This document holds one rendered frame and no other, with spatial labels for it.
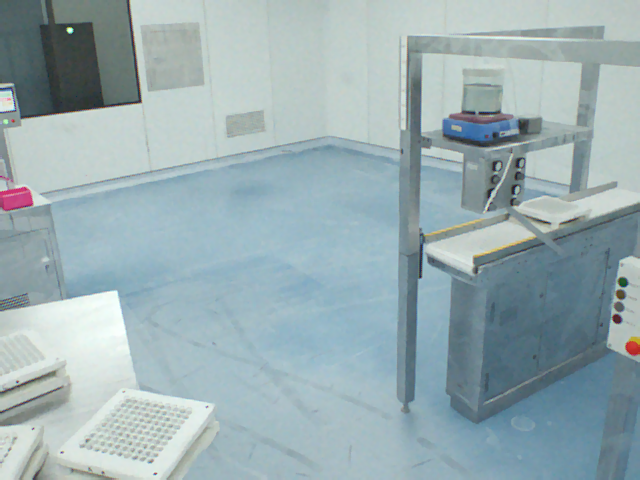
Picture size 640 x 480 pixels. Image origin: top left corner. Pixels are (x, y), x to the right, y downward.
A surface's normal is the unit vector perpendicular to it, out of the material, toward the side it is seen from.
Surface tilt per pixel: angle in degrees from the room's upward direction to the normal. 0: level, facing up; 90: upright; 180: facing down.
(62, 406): 0
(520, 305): 90
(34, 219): 90
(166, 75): 90
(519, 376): 89
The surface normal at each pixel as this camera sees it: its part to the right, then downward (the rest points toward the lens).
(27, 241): 0.62, 0.26
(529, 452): -0.04, -0.94
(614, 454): -0.84, 0.21
